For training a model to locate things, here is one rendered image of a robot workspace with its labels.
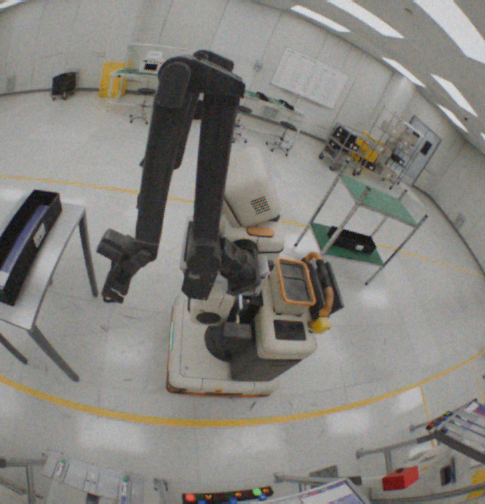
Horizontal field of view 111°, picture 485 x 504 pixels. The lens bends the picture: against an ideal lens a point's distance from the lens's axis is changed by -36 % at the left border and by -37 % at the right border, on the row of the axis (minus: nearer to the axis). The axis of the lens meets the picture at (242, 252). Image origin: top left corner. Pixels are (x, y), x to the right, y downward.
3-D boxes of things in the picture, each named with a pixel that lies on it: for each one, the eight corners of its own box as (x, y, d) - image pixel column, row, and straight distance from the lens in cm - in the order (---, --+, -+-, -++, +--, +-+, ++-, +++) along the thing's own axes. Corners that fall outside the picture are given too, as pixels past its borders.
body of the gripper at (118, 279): (103, 287, 70) (113, 274, 64) (113, 258, 76) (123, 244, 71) (124, 297, 72) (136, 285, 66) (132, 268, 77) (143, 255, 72)
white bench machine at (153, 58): (141, 70, 552) (146, 50, 546) (162, 72, 547) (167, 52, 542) (137, 73, 516) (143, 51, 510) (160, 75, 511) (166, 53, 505)
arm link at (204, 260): (258, 63, 37) (250, 59, 47) (156, 56, 38) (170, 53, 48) (220, 277, 60) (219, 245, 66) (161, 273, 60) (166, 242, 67)
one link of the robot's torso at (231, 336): (235, 305, 136) (251, 277, 117) (238, 355, 124) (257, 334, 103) (184, 298, 132) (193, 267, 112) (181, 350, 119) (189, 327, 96)
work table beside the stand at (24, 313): (98, 292, 199) (85, 205, 139) (78, 382, 175) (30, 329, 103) (49, 280, 214) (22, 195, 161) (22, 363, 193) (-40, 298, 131)
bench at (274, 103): (207, 115, 574) (218, 82, 556) (284, 137, 609) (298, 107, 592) (206, 126, 502) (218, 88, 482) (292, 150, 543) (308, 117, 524)
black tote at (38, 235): (13, 307, 111) (2, 290, 102) (-14, 296, 121) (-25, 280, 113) (62, 210, 139) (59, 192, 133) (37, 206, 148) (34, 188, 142)
